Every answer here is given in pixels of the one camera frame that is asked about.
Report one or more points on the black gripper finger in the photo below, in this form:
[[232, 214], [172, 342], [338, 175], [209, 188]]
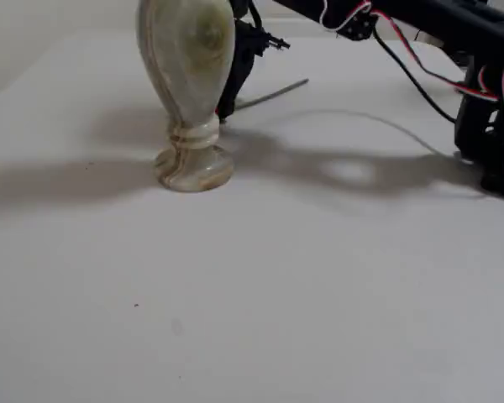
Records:
[[237, 84]]

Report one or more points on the red artificial rose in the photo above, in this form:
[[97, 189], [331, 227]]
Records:
[[273, 93]]

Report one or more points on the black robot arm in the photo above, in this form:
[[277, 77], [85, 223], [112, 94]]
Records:
[[483, 126]]

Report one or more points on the marbled onyx stone vase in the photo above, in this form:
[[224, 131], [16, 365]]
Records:
[[189, 71]]

